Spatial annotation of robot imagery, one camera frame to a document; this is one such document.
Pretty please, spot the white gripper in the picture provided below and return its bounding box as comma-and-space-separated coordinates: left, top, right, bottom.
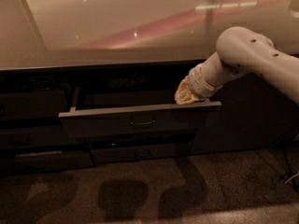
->
175, 63, 222, 105

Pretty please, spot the white cable on floor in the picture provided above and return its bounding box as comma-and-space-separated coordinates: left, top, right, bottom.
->
282, 171, 299, 186

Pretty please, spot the dark grey drawer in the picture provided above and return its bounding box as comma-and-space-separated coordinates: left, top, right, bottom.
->
59, 87, 221, 138
0, 91, 68, 120
86, 129, 196, 144
0, 125, 78, 150
0, 150, 93, 175
90, 141, 192, 163

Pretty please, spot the dark grey cabinet door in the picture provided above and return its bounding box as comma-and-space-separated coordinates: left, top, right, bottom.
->
190, 56, 299, 155

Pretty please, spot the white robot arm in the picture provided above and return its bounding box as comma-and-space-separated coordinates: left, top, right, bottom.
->
175, 27, 299, 105

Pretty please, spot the dark counter cabinet frame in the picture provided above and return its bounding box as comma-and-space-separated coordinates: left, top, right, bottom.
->
0, 61, 298, 166

